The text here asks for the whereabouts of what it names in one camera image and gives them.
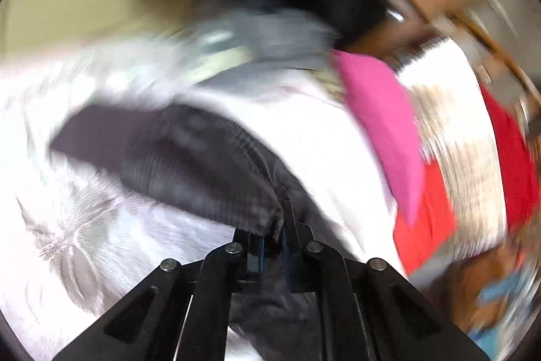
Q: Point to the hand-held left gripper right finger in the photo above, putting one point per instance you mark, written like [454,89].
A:
[288,259]

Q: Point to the blue ribbon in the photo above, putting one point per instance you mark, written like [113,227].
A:
[501,287]

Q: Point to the large red pillow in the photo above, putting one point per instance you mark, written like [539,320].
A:
[509,166]

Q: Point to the patterned beige cushion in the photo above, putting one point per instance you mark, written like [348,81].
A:
[332,84]

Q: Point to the pink pillow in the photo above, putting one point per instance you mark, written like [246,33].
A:
[380,120]

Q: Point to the wicker basket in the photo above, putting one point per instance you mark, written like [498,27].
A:
[469,293]

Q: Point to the small red pillow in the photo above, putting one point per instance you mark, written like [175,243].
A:
[422,225]

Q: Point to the grey cloth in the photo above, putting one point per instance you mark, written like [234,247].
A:
[270,44]

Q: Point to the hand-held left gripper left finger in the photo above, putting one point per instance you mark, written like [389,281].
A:
[256,256]

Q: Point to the white fluffy blanket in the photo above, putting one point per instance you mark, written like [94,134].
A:
[63,175]

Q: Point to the silver foil insulation sheet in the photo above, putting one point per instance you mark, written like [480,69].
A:
[460,158]

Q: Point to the dark grey pants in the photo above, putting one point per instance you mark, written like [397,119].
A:
[177,158]

